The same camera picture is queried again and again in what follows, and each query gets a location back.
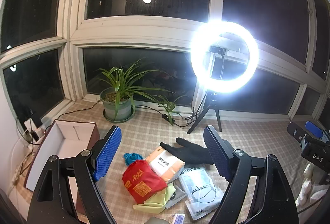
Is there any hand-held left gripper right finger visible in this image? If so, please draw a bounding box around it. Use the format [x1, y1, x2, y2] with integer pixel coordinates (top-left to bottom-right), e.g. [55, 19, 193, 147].
[203, 125, 299, 224]

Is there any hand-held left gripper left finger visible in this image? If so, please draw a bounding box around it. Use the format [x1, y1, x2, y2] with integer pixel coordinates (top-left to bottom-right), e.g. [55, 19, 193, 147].
[27, 125, 122, 224]

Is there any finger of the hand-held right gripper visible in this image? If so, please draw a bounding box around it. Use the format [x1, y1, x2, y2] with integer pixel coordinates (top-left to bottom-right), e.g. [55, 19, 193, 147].
[287, 121, 330, 143]

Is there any blue silicone funnel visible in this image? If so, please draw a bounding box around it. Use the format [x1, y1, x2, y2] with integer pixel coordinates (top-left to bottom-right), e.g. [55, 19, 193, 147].
[124, 152, 144, 169]

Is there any black knit glove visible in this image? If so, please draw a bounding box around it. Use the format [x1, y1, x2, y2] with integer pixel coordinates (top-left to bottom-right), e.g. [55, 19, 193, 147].
[160, 137, 214, 165]

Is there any red drawstring bag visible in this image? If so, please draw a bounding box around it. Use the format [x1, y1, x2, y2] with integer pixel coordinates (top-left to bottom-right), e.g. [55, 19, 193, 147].
[122, 159, 168, 204]

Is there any clear face mask packet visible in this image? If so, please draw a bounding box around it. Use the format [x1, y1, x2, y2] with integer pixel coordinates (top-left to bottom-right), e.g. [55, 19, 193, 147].
[178, 163, 225, 220]

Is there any red cardboard box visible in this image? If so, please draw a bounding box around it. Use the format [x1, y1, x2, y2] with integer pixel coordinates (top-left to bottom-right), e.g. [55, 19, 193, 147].
[24, 120, 101, 192]

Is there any orange tissue packet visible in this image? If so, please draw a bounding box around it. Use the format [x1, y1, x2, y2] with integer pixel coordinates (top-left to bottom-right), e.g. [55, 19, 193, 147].
[144, 146, 185, 184]

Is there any silver foil pouch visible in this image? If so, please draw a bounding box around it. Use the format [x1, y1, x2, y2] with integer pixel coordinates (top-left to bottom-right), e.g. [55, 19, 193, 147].
[165, 181, 187, 209]

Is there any yellow cleaning cloth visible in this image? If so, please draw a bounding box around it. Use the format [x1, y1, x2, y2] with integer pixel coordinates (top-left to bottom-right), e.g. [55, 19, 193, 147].
[133, 183, 178, 213]

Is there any person's right hand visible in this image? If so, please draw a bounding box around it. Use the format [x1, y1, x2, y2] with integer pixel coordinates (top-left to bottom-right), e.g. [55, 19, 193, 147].
[295, 162, 330, 213]

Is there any green pot saucer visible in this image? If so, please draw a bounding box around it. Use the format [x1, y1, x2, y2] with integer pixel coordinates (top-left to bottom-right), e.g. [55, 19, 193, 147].
[103, 107, 136, 123]

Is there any black tripod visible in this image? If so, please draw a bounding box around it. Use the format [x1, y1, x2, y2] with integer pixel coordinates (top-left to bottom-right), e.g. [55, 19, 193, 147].
[187, 91, 223, 135]

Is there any green plant pot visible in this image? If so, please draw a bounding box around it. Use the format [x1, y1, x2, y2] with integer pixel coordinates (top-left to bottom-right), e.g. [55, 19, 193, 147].
[100, 87, 133, 120]

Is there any plaid tablecloth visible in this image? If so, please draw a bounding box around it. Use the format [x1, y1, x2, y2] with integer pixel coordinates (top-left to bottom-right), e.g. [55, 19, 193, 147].
[26, 99, 330, 224]

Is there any green spider plant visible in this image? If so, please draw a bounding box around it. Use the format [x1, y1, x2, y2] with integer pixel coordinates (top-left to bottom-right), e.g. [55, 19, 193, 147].
[97, 58, 189, 125]

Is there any white power strip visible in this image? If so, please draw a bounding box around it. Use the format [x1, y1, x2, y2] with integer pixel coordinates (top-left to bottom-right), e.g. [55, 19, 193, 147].
[24, 121, 46, 142]

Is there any small white blue packet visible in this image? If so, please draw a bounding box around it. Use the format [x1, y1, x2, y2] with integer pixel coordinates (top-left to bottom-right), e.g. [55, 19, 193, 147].
[169, 213, 186, 224]

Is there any grey pouch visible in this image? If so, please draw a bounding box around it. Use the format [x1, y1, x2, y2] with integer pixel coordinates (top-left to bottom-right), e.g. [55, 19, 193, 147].
[146, 216, 171, 224]

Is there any black phone holder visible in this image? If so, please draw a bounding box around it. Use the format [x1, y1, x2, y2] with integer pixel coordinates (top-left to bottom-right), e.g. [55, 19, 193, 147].
[209, 45, 228, 81]

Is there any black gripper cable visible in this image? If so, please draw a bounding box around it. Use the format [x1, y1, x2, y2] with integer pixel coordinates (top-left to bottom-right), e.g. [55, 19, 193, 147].
[297, 190, 330, 213]

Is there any black power cable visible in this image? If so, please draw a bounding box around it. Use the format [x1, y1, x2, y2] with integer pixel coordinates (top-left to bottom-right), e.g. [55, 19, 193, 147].
[39, 99, 198, 128]

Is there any white ring light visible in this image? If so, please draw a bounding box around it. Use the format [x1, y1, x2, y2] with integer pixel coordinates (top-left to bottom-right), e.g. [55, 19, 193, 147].
[190, 20, 259, 94]

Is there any white window frame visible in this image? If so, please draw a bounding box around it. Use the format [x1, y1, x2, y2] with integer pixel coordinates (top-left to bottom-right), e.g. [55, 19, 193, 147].
[0, 0, 330, 127]

